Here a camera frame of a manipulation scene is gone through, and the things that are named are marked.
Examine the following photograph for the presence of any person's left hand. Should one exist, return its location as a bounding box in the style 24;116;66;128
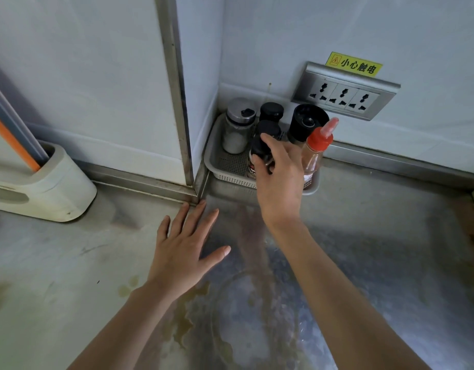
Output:
146;200;232;303

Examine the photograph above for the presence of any person's right hand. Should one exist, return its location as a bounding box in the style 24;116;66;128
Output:
250;133;305;232

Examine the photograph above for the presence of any red cap sauce bottle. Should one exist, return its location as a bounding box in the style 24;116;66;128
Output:
300;117;340;189

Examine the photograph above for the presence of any black cap grinder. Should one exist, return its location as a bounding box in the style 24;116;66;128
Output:
287;103;330;145

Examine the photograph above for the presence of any silver cap shaker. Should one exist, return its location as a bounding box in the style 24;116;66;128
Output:
221;97;257;155

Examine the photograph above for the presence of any person's right forearm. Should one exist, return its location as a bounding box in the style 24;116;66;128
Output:
266;217;430;370

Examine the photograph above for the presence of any person's left forearm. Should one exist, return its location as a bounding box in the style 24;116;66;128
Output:
67;279;180;370

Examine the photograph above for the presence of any grey perforated plastic tray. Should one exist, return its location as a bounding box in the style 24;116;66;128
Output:
203;113;322;196

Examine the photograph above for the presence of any white cutting board holder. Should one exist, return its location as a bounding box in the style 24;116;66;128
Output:
0;140;98;223

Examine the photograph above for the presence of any yellow warning sticker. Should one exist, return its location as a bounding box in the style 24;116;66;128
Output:
324;51;383;78

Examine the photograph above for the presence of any orange-rimmed white cutting board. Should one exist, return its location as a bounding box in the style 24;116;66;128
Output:
0;109;41;173

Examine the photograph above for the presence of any grey triple wall socket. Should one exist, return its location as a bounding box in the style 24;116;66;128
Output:
290;61;401;122

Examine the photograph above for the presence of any steel wall trim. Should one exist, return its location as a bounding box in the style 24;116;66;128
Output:
154;0;201;205

